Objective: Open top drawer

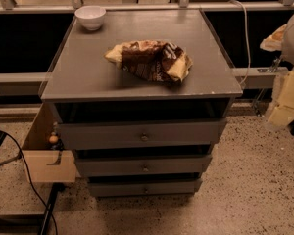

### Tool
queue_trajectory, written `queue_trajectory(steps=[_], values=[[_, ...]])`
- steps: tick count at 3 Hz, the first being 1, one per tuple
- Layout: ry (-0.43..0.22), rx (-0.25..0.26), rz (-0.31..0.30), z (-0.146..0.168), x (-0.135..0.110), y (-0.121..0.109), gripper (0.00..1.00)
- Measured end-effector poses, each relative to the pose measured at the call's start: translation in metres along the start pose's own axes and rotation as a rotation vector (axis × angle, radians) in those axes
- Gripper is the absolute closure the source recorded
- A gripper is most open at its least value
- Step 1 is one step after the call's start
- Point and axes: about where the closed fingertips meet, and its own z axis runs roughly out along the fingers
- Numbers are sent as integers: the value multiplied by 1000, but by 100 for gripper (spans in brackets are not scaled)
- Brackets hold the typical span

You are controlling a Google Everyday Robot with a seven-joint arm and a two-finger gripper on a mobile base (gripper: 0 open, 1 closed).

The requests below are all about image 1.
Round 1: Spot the black floor bar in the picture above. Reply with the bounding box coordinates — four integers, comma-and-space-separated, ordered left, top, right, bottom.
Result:
0, 183, 65, 235

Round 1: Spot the grey drawer cabinet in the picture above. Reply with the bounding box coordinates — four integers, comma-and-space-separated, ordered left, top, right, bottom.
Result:
41, 10, 242, 184

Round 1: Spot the grey top drawer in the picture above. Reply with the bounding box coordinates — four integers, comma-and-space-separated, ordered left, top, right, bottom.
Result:
60, 118, 226, 150

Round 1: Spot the white ceramic bowl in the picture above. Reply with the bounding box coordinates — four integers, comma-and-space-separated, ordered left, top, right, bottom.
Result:
74, 6, 106, 30

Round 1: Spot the crumpled brown chip bag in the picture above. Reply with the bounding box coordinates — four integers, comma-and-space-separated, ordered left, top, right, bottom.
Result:
105, 40, 193, 83

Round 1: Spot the small orange figurine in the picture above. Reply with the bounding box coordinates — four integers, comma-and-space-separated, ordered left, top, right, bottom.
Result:
48, 122, 63, 151

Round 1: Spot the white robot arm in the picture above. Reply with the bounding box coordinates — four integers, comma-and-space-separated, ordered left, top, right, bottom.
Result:
260, 14, 294, 128

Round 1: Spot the grey bottom drawer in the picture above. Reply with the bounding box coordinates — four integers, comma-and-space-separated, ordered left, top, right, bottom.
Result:
88, 178, 202, 197

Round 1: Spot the grey drawer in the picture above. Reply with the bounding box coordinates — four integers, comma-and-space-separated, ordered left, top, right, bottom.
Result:
60, 118, 226, 150
75, 155, 212, 177
88, 178, 202, 197

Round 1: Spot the black cable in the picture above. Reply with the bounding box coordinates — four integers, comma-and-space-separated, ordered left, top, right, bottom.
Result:
1, 130, 59, 235

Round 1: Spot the white cable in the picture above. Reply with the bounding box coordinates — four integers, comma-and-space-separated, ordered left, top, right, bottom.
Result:
227, 0, 252, 86

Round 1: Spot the grey middle drawer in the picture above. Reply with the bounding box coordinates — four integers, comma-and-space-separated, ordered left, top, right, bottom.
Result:
75, 155, 212, 177

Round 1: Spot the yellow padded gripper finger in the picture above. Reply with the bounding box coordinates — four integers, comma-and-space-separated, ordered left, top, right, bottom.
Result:
267, 69, 294, 128
260, 24, 286, 52

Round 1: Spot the metal railing frame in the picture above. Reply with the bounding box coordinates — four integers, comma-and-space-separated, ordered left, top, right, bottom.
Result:
0, 0, 294, 96

